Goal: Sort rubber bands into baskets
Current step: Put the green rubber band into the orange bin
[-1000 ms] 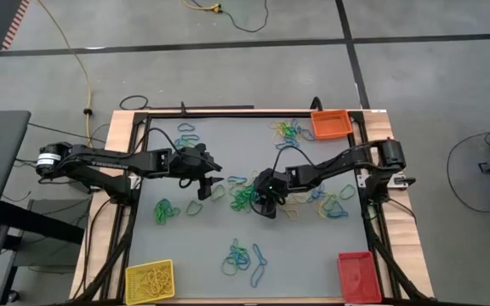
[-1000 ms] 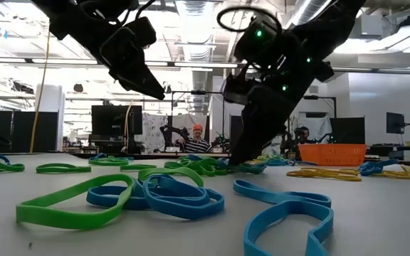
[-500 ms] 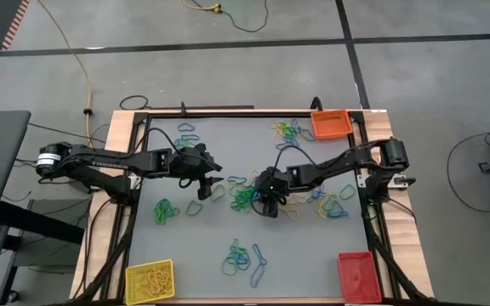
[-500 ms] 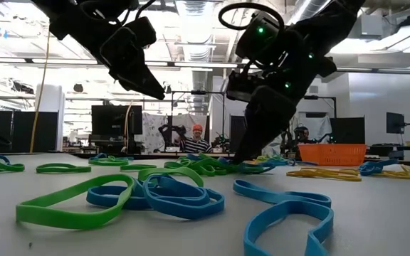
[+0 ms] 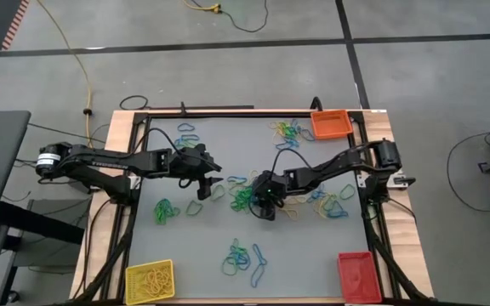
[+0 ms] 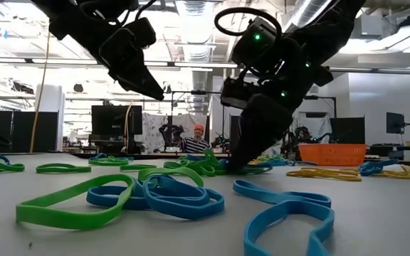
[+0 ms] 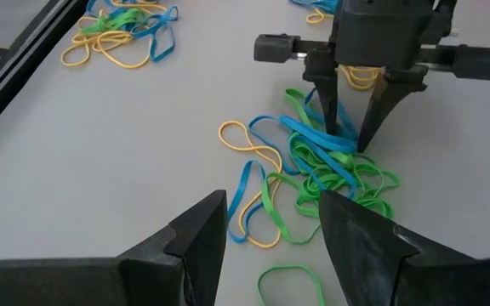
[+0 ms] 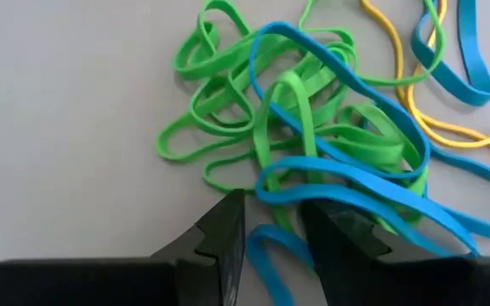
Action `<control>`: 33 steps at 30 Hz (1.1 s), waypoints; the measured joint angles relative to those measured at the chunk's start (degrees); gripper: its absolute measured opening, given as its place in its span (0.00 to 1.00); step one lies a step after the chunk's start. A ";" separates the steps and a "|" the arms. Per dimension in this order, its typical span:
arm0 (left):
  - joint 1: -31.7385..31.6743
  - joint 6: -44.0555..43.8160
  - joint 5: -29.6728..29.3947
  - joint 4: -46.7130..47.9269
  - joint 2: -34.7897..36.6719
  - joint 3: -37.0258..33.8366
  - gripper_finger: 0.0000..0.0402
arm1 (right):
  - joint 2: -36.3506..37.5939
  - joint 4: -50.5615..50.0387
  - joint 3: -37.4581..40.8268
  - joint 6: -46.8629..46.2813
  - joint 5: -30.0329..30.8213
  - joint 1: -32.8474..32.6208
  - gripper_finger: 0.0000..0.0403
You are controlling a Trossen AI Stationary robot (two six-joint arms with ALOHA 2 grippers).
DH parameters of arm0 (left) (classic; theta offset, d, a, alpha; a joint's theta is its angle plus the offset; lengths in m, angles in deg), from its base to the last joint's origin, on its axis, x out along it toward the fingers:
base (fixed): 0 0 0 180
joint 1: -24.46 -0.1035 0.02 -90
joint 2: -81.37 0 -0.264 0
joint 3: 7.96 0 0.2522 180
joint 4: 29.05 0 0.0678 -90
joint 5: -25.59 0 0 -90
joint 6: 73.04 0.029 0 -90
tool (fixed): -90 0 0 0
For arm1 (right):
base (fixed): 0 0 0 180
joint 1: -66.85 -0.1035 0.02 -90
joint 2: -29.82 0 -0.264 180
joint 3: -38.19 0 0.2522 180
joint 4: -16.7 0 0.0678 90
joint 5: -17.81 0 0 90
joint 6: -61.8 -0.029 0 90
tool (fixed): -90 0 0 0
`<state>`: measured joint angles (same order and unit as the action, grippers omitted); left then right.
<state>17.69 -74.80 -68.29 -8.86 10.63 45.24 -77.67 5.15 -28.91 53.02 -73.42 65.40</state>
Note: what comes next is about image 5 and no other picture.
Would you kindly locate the black metal bar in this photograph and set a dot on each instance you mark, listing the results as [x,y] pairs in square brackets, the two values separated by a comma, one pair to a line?
[211,107]

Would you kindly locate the red plastic basket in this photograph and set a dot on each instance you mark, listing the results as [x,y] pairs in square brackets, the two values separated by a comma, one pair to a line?
[360,289]

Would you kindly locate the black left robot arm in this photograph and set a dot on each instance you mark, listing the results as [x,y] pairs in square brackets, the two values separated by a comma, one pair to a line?
[100,163]

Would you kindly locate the grey table mat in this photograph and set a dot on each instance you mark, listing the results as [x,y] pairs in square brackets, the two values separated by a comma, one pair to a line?
[211,238]

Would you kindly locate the orange plastic basket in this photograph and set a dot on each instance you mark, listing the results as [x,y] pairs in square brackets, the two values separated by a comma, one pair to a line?
[332,125]

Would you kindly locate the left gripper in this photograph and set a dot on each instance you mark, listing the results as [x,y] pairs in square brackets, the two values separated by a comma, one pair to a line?
[187,163]

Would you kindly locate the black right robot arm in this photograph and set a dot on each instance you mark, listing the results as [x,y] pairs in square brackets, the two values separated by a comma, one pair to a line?
[334,166]

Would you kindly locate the yellow plastic basket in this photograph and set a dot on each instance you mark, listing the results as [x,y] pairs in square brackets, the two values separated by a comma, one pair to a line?
[132,276]

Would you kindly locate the black clamp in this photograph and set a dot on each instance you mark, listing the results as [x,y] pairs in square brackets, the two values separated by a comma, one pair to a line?
[316,104]

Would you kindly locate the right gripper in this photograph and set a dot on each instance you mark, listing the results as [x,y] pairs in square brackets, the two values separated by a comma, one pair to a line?
[270,187]

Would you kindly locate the black desk leg frame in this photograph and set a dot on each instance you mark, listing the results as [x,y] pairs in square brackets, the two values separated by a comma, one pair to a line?
[36,223]

